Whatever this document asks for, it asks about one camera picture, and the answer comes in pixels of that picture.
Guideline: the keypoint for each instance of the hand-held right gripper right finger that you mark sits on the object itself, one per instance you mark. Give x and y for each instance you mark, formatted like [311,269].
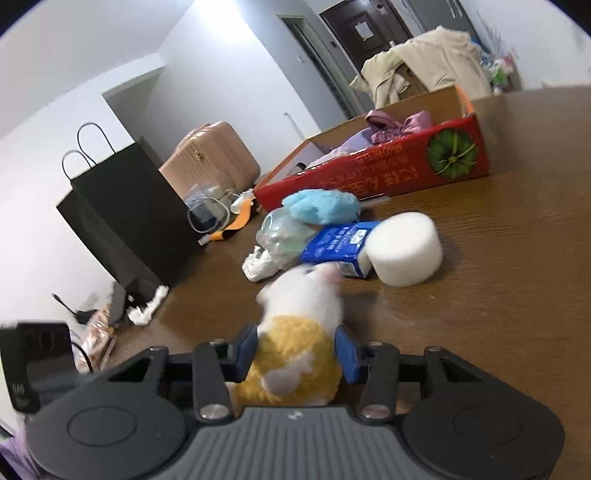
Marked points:
[346,353]

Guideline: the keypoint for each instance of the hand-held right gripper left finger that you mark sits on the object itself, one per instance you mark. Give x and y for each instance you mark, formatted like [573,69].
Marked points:
[247,353]

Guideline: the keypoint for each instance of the white and yellow plush toy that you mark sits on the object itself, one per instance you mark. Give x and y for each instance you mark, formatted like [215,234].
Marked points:
[295,332]

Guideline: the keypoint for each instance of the white foam cylinder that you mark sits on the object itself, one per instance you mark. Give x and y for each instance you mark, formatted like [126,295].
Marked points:
[406,251]

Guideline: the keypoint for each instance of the blue fluffy cloth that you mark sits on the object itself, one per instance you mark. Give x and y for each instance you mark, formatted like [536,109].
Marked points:
[318,205]

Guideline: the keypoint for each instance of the red cardboard box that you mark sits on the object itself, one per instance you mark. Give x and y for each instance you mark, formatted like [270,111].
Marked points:
[392,170]

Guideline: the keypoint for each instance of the lavender fluffy towel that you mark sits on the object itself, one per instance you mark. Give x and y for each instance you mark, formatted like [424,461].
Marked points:
[346,146]

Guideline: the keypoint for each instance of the pink satin cloth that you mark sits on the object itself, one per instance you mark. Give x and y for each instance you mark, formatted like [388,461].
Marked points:
[411,124]

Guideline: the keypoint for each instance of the pink plastic packet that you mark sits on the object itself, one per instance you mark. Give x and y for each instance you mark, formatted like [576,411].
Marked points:
[94,341]

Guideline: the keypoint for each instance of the crumpled white tissue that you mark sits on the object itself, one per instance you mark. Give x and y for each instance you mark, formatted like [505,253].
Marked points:
[261,265]
[159,295]
[141,314]

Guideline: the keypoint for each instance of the blue drink carton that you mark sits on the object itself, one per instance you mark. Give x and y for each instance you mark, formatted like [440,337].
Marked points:
[332,244]

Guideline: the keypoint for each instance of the crumpled clear plastic bag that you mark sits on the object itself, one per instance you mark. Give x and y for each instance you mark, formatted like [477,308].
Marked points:
[281,235]

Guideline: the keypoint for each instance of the small white bottle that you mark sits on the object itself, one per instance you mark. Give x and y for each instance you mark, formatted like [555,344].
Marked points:
[241,202]

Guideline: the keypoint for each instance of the black paper shopping bag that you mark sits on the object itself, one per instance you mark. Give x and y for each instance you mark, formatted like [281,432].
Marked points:
[134,217]

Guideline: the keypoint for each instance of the pink ribbed suitcase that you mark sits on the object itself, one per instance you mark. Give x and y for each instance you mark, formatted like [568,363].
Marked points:
[207,157]

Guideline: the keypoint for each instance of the brown cardboard box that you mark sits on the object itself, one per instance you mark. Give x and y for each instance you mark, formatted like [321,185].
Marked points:
[418,81]

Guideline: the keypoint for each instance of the grey inner door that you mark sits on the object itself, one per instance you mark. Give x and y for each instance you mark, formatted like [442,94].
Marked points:
[323,69]

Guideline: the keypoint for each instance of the beige coat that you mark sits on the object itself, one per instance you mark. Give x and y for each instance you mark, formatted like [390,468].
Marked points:
[443,50]

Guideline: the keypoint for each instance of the white paper notice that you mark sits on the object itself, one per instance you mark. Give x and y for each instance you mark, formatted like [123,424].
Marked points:
[363,30]

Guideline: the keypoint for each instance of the dark brown entrance door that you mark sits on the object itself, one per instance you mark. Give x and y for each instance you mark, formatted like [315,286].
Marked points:
[383,27]

